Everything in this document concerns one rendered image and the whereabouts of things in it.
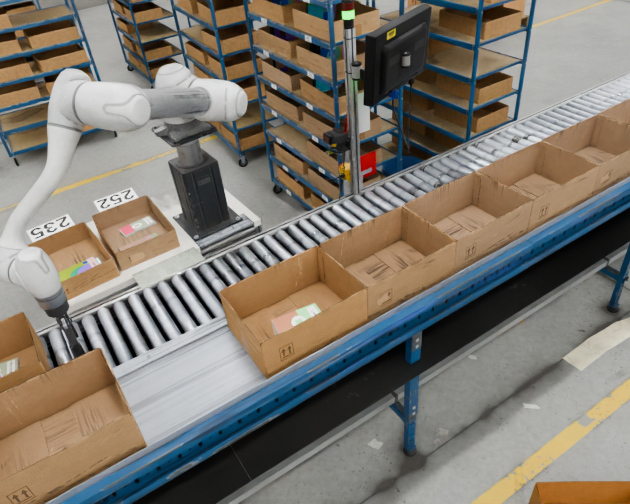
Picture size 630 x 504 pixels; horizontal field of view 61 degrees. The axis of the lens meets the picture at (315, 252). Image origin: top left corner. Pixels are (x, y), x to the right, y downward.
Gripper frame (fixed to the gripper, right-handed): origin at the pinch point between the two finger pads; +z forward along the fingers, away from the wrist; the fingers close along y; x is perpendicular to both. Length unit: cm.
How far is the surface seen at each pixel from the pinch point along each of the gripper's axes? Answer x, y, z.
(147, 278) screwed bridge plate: -34.3, 31.7, 10.3
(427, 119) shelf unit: -256, 100, 32
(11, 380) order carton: 21.5, -7.9, -3.7
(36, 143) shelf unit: -24, 368, 72
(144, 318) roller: -25.2, 8.8, 10.5
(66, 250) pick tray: -10, 75, 9
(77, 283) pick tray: -8.3, 40.0, 4.5
